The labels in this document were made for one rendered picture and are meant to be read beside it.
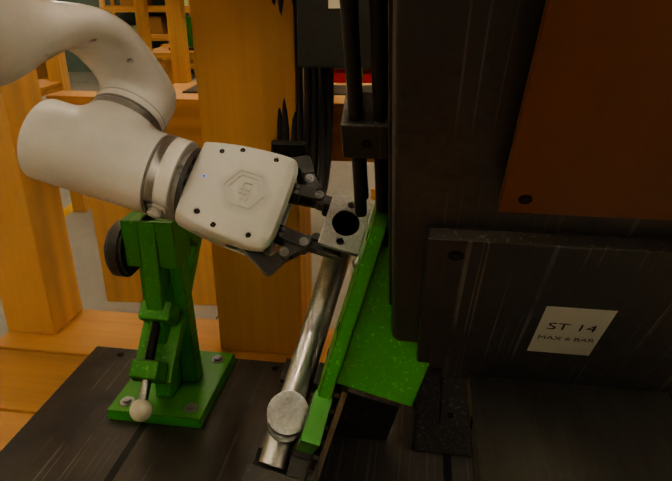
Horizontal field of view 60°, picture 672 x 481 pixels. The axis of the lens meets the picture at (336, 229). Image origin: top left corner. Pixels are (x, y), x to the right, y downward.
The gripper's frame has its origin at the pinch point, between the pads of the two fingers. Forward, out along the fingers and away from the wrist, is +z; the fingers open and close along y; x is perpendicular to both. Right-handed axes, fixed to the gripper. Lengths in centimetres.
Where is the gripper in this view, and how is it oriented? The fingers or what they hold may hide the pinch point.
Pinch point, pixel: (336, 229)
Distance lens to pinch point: 58.1
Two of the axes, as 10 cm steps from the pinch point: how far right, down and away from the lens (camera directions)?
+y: 2.9, -8.9, 3.4
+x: -0.8, 3.4, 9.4
